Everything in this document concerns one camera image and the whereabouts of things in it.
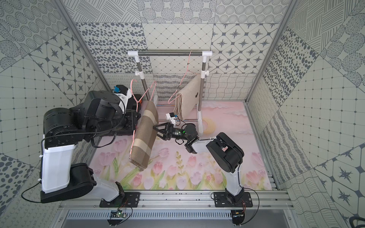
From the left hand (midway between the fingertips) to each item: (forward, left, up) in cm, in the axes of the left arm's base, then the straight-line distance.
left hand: (139, 109), depth 53 cm
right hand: (+4, 0, -22) cm, 22 cm away
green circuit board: (-29, +17, -47) cm, 58 cm away
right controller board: (-29, -45, -50) cm, 73 cm away
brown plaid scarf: (-13, 0, -13) cm, 18 cm away
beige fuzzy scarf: (+23, -17, -16) cm, 33 cm away
